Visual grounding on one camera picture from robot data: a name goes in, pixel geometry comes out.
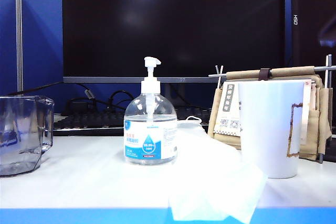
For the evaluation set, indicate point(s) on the black charger block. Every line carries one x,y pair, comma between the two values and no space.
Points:
77,106

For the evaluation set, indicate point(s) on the black keyboard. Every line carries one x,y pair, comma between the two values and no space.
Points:
92,124

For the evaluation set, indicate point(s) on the white ceramic cup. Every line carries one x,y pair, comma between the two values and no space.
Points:
267,129

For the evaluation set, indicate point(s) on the silver partition post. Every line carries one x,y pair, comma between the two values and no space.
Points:
19,37

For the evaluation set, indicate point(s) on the black HSD monitor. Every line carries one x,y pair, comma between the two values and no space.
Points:
315,3

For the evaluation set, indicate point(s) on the white power strip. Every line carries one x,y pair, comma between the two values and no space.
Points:
57,116

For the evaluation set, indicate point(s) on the clear hand sanitizer pump bottle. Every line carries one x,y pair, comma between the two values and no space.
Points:
149,140

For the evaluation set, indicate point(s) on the white face mask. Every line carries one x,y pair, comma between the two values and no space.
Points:
210,176

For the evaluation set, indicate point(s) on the black AOC monitor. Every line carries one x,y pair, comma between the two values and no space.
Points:
170,24

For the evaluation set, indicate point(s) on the paper desk calendar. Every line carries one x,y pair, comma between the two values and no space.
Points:
227,103

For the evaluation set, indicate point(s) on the transparent plastic cup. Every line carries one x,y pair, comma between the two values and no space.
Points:
23,129

